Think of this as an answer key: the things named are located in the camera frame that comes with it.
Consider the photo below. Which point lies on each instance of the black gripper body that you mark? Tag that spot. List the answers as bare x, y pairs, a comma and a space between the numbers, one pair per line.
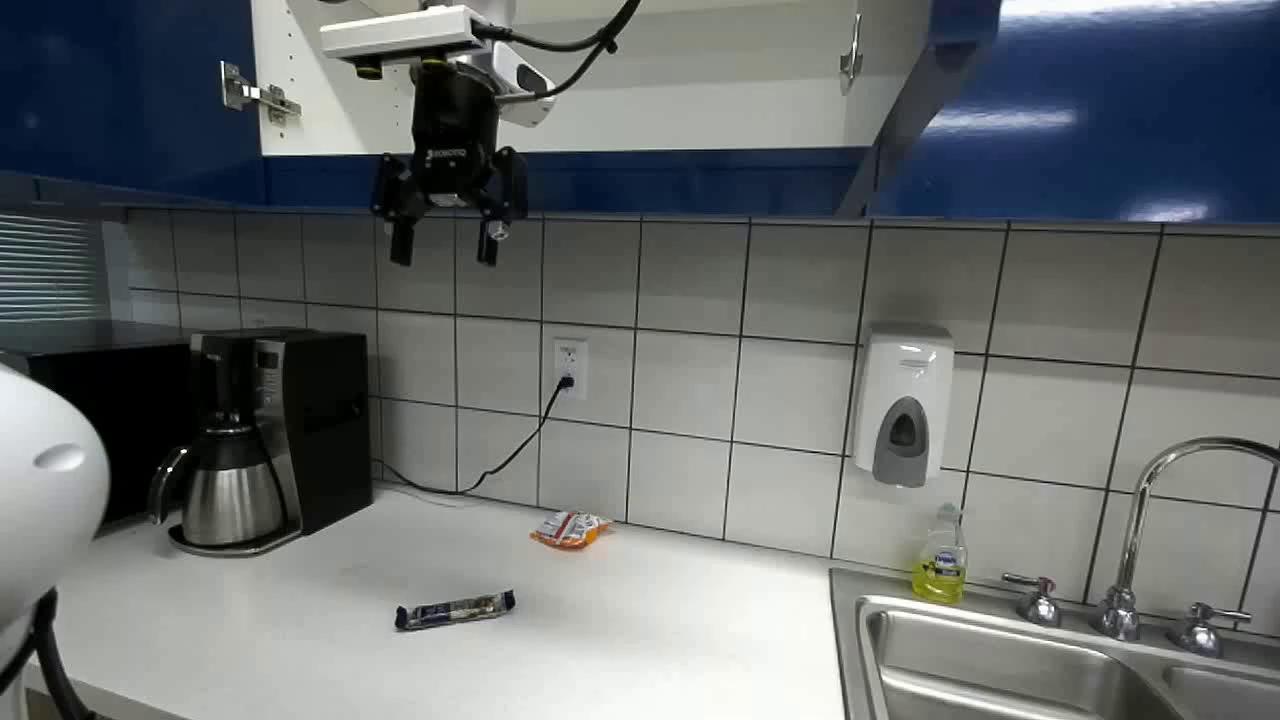
452, 126

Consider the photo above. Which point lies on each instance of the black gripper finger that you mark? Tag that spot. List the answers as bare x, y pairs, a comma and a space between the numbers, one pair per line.
400, 239
489, 239

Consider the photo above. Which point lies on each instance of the blue nut bar wrapper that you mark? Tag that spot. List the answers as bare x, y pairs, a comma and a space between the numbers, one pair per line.
457, 611

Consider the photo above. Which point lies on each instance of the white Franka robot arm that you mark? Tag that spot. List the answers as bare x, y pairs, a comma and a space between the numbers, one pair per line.
40, 492

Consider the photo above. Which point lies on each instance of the black coffee maker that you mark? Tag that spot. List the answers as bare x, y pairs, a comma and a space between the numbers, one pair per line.
320, 413

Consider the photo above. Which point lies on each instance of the silver cabinet hinge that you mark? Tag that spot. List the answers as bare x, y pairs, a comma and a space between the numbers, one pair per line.
848, 53
255, 92

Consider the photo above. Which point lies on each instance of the orange snack packet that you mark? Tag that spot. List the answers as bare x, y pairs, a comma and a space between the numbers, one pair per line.
574, 531

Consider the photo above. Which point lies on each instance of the steel coffee carafe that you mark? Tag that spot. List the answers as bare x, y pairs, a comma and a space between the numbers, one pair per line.
230, 492

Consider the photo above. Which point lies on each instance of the stainless steel sink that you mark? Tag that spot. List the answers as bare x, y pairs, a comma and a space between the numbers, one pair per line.
985, 666

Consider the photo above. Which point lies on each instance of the chrome sink faucet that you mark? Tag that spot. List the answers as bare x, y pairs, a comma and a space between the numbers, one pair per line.
1133, 532

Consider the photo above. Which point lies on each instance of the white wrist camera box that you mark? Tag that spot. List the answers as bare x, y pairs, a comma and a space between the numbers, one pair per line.
400, 28

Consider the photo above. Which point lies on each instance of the white wall outlet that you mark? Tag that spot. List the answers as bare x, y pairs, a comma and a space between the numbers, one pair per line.
569, 362

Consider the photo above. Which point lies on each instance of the blue wall cabinet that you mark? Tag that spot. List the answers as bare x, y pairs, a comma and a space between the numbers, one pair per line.
723, 80

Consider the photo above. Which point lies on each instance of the white wall soap dispenser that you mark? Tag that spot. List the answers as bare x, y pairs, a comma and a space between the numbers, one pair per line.
905, 386

